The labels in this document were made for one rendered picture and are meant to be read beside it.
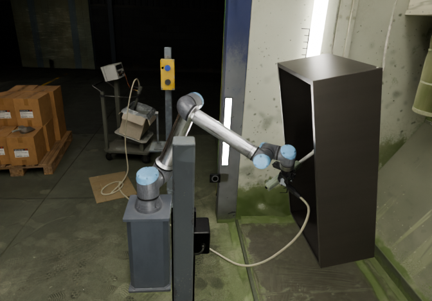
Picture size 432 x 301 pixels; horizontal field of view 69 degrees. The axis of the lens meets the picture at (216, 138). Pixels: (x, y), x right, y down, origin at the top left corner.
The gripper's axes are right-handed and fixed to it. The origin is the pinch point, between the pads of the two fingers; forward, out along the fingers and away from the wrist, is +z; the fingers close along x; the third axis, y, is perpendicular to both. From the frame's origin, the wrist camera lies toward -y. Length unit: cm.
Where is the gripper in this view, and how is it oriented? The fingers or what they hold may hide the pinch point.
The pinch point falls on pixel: (282, 181)
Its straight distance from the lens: 218.6
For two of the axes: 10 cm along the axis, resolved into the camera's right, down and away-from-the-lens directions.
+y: 6.0, 5.7, -5.6
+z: 1.1, 6.4, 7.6
